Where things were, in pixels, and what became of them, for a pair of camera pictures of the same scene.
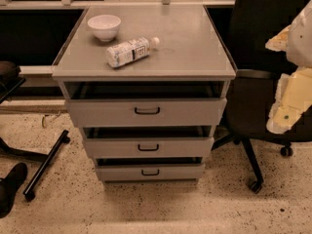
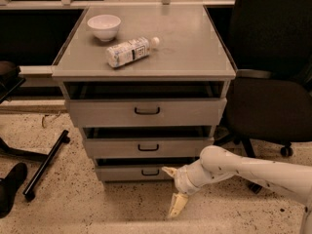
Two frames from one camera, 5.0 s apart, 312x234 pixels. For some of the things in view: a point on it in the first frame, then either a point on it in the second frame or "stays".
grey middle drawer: [148, 147] stays
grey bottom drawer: [151, 172] stays
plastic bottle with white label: [131, 51] stays
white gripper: [301, 41] -> [181, 179]
